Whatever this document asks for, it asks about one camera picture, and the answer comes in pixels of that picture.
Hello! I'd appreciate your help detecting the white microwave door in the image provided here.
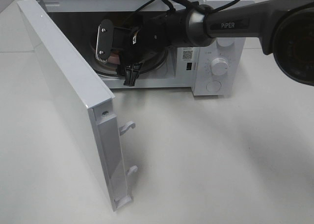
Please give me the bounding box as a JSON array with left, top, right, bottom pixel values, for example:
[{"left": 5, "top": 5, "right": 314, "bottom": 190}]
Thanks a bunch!
[{"left": 18, "top": 0, "right": 137, "bottom": 211}]

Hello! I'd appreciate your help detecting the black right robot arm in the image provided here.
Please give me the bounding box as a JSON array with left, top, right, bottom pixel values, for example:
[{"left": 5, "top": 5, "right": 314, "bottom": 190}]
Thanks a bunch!
[{"left": 111, "top": 0, "right": 314, "bottom": 86}]

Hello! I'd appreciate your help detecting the pink speckled plate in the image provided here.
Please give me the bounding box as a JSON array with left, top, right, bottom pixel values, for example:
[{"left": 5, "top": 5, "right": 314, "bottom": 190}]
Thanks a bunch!
[{"left": 90, "top": 35, "right": 123, "bottom": 64}]

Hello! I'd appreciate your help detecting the white microwave oven body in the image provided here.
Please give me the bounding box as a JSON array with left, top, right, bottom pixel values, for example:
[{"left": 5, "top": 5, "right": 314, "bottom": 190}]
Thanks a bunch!
[{"left": 18, "top": 0, "right": 245, "bottom": 105}]

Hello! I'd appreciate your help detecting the toy burger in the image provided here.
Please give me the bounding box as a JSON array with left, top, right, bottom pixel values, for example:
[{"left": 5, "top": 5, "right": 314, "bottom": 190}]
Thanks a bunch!
[{"left": 110, "top": 12, "right": 137, "bottom": 29}]

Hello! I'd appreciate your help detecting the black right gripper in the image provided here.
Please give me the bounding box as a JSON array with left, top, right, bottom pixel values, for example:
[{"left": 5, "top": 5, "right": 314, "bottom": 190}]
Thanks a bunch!
[{"left": 112, "top": 18, "right": 169, "bottom": 86}]

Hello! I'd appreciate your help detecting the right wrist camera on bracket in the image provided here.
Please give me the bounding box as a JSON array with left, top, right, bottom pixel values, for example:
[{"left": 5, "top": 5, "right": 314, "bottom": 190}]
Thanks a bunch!
[{"left": 95, "top": 19, "right": 114, "bottom": 63}]

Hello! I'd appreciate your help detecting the round white door button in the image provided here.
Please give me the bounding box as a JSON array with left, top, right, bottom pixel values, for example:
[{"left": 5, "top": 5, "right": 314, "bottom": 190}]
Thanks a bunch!
[{"left": 206, "top": 80, "right": 222, "bottom": 93}]

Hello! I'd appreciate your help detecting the glass microwave turntable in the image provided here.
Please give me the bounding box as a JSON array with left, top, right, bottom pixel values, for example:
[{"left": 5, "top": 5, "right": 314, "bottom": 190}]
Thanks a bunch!
[{"left": 92, "top": 50, "right": 169, "bottom": 77}]

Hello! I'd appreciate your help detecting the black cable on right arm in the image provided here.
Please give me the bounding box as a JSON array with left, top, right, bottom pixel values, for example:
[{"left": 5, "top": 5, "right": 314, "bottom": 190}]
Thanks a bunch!
[{"left": 122, "top": 0, "right": 251, "bottom": 31}]

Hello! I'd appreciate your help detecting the warning sticker with QR code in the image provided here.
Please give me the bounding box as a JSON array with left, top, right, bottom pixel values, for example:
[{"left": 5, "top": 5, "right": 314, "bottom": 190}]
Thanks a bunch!
[{"left": 182, "top": 47, "right": 194, "bottom": 61}]

